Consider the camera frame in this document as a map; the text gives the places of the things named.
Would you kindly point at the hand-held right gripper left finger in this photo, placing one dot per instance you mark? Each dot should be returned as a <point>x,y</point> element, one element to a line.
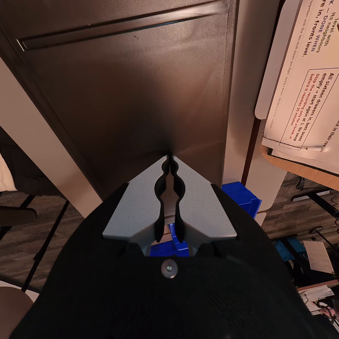
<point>132,211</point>

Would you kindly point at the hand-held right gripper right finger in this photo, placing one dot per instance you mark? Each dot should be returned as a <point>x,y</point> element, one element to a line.
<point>204,211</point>

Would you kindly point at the white desk side panel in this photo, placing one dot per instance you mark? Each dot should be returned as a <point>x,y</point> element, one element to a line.
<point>264,182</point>

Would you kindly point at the black desk foot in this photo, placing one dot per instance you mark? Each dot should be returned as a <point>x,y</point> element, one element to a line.
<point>309,196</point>

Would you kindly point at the wooden desk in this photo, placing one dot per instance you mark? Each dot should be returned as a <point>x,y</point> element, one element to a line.
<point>304,172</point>

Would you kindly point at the blue plastic bin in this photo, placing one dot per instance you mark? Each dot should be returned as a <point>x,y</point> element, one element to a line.
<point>238,196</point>

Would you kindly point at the black stand legs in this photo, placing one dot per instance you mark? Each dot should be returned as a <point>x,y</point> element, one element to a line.
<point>45,246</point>

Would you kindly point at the blue bag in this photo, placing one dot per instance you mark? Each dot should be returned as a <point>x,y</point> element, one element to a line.
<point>291,250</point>

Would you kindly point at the white slanted board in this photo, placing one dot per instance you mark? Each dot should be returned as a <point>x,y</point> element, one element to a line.
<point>39,137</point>

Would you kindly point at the dark metal cabinet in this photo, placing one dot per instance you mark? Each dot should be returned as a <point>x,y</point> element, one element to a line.
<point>132,92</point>

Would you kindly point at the white paper card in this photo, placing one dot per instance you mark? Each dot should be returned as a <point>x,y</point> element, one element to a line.
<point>317,257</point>

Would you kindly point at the white pen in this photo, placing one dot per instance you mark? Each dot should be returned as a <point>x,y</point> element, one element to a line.
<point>316,148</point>

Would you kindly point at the white cloth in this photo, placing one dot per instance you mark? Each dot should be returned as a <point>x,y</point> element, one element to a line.
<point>6,174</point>

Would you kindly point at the white rounded panel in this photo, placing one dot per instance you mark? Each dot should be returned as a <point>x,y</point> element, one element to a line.
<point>272,79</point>

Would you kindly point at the printed instruction sheet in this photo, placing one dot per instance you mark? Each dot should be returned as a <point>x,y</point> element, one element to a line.
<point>304,92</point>

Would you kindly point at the brown round seat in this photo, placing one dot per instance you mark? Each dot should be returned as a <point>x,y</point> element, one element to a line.
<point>13,312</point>

